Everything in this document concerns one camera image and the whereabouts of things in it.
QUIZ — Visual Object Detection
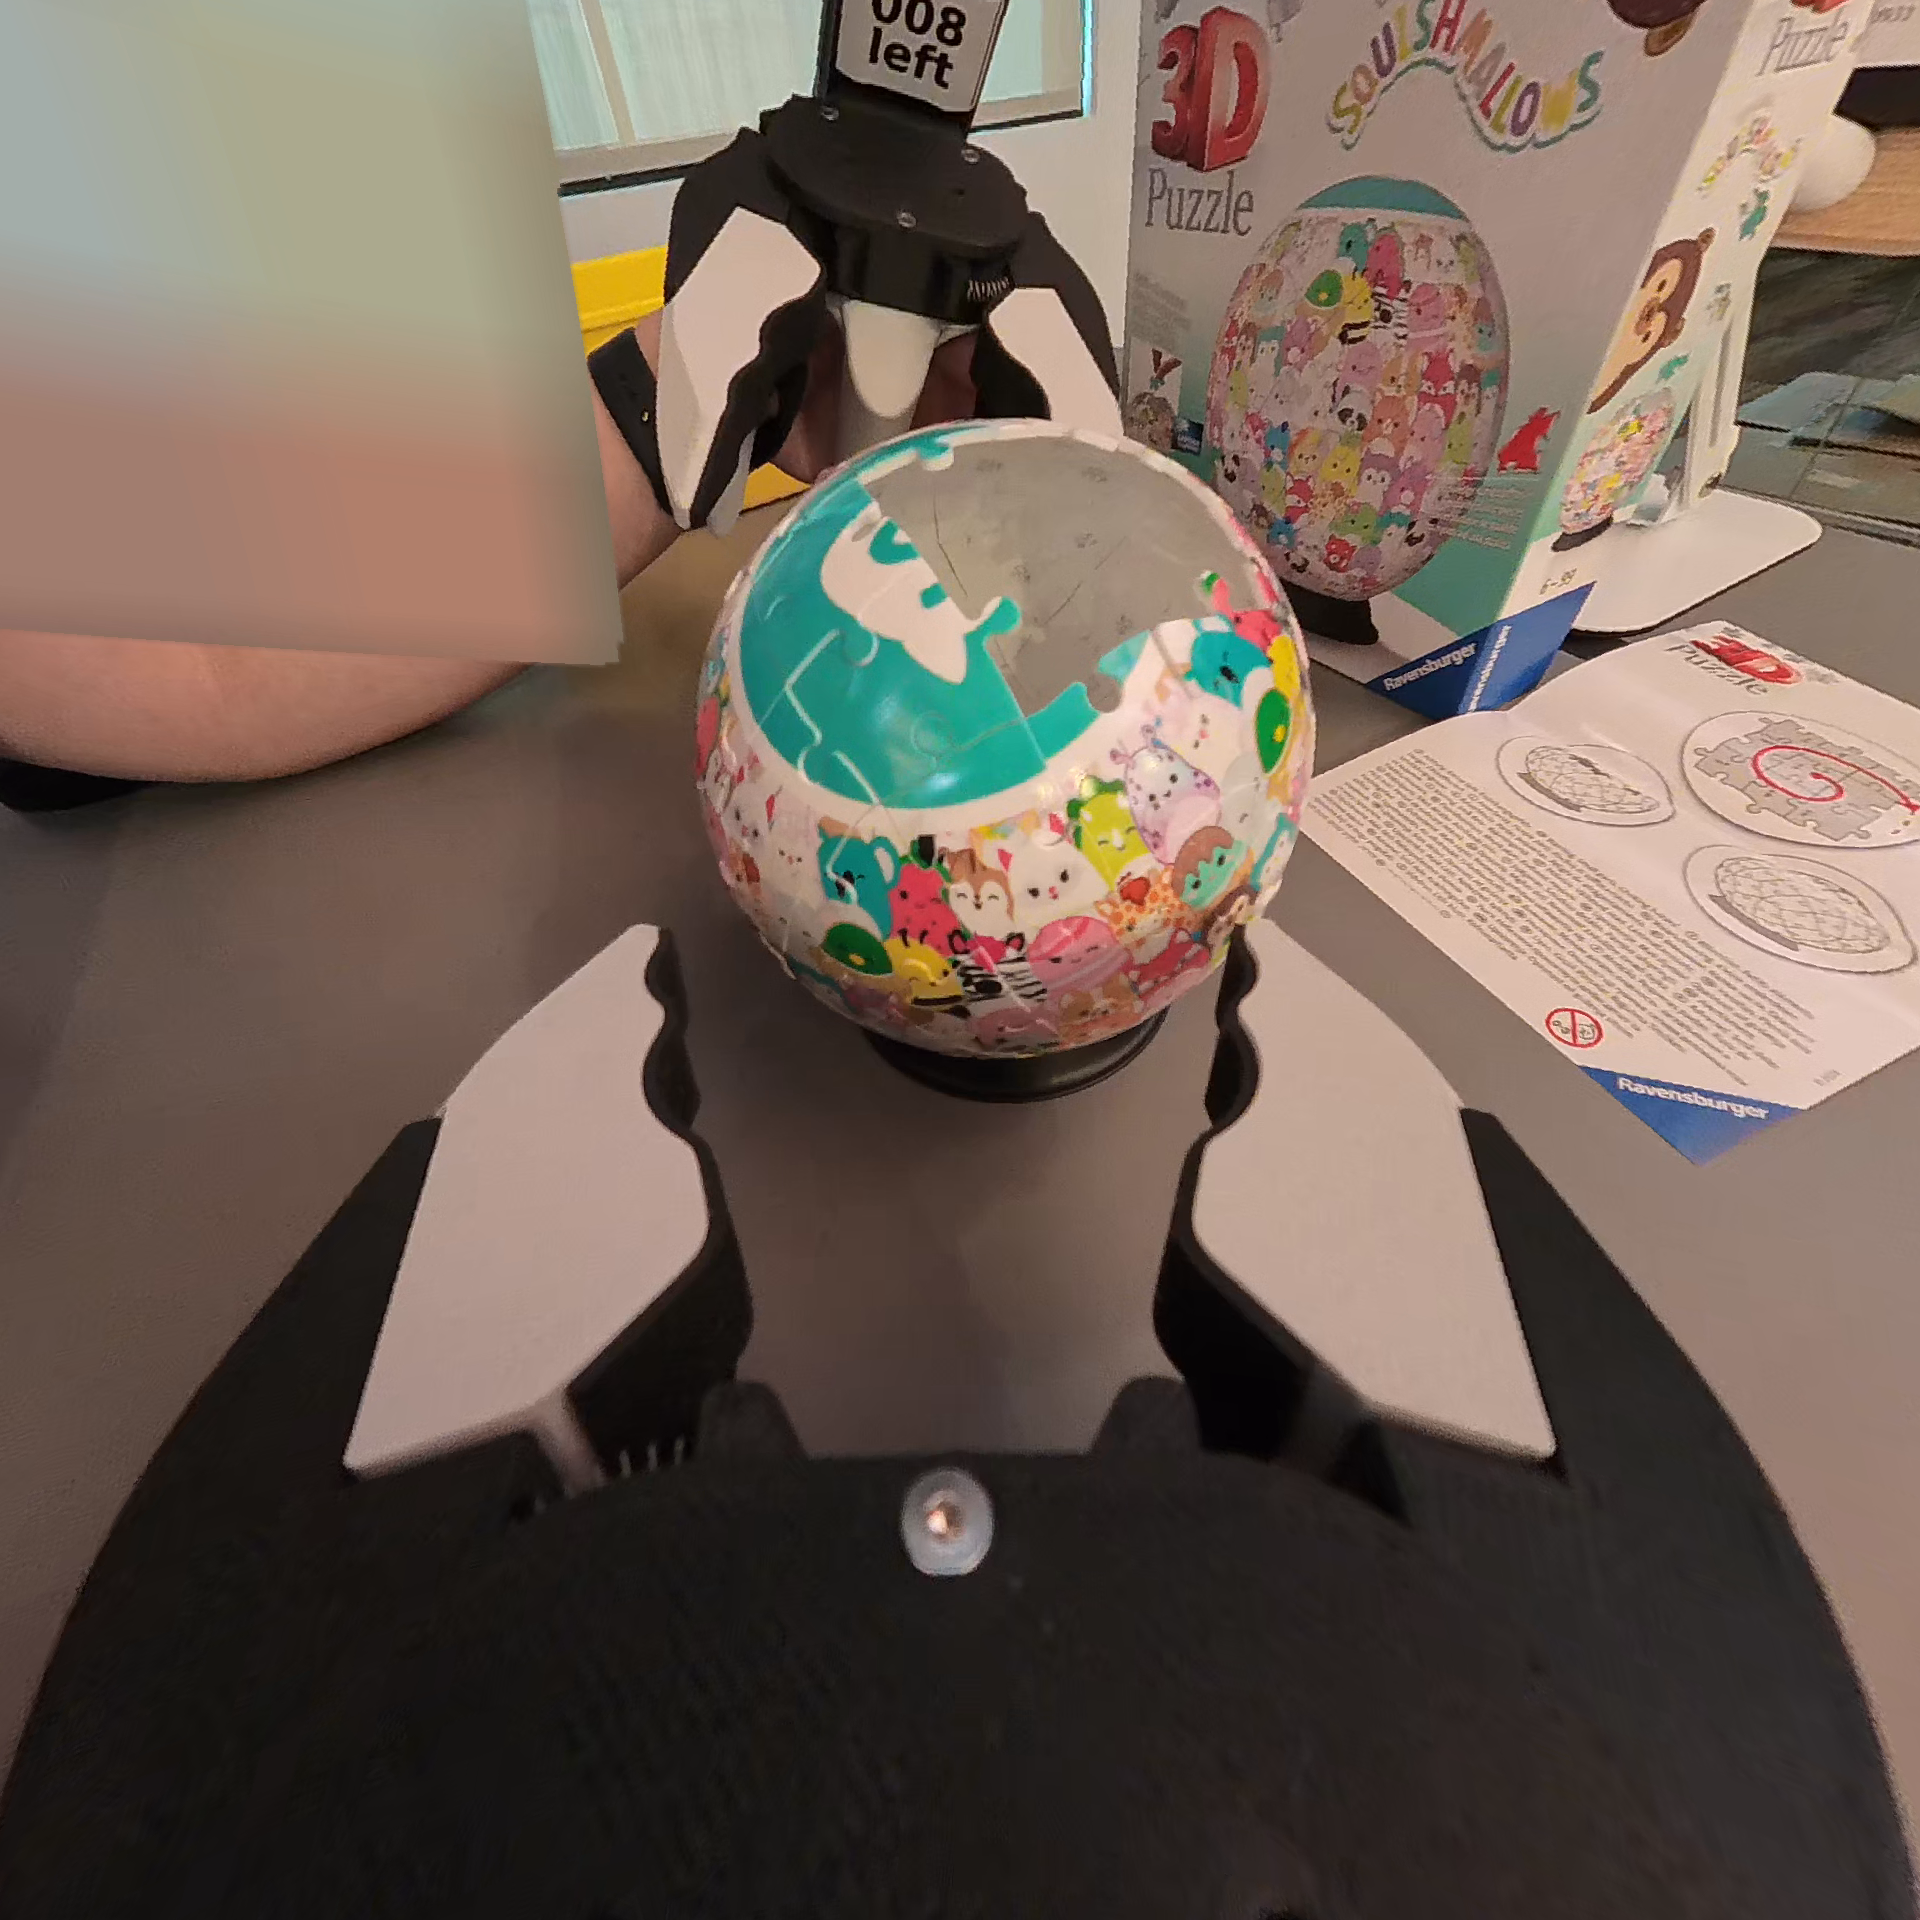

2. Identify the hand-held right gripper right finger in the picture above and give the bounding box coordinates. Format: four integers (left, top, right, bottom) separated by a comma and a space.
1155, 922, 1562, 1466

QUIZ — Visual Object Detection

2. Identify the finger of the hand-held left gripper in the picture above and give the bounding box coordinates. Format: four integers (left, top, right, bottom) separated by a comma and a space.
662, 202, 830, 537
973, 276, 1128, 442

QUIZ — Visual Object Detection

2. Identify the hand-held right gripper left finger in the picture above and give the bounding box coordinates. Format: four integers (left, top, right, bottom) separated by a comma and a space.
344, 922, 755, 1487

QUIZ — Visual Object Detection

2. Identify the colourful puzzle ball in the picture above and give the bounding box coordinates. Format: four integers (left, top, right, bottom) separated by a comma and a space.
696, 421, 1317, 1055

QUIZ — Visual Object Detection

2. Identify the person's left forearm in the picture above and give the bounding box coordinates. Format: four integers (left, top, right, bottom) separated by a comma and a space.
0, 381, 706, 785

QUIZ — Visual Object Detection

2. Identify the white puzzle packaging box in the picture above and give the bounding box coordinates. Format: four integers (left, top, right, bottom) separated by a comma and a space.
1122, 0, 1840, 702

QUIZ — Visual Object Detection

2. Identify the black ball stand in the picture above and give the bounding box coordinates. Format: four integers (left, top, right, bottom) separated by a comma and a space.
863, 1002, 1174, 1107

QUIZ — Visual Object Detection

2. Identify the person's left hand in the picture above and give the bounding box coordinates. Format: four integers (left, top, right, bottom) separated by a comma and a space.
778, 300, 999, 484

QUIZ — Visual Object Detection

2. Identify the black wristwatch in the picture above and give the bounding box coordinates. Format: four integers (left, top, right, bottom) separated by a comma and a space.
589, 327, 673, 515

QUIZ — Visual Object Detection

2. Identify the yellow plastic bin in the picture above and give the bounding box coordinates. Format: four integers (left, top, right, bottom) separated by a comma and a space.
575, 244, 800, 508

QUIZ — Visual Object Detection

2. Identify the white window blind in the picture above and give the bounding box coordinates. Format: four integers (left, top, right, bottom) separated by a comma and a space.
529, 0, 1097, 155

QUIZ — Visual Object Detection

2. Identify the white instruction leaflet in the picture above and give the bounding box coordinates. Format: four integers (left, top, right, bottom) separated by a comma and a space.
1296, 620, 1920, 1167

